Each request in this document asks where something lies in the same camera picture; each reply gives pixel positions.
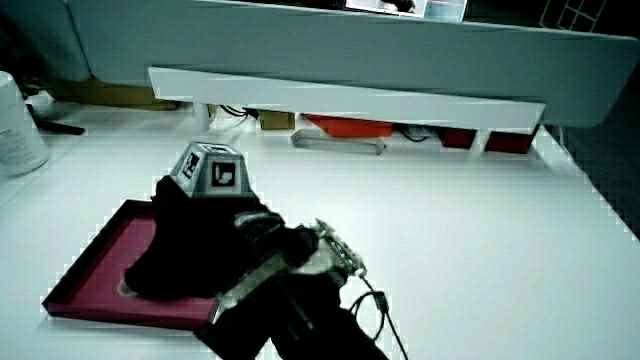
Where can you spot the small dark red box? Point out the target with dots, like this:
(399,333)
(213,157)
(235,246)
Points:
(457,138)

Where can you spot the large dark red box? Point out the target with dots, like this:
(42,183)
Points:
(510,142)

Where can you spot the grey desk divider panel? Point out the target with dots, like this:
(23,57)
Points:
(350,47)

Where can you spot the white desk riser shelf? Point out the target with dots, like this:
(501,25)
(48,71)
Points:
(350,102)

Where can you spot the printed picture card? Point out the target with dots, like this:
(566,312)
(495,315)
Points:
(440,9)

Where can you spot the person's right forearm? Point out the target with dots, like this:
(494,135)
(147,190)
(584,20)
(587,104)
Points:
(305,325)

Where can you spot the brown cardboard box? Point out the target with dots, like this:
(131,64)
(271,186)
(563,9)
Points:
(100,94)

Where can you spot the orange-red box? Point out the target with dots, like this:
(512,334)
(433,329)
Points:
(352,127)

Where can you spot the white plastic container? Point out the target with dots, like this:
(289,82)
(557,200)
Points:
(17,130)

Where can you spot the small yellow cardboard box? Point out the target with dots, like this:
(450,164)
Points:
(276,120)

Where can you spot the black stick-shaped object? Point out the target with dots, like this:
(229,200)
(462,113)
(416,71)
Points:
(60,127)

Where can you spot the dark red square plate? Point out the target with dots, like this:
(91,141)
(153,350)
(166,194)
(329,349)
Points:
(105,280)

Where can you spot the person's right hand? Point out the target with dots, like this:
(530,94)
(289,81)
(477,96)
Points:
(200,240)

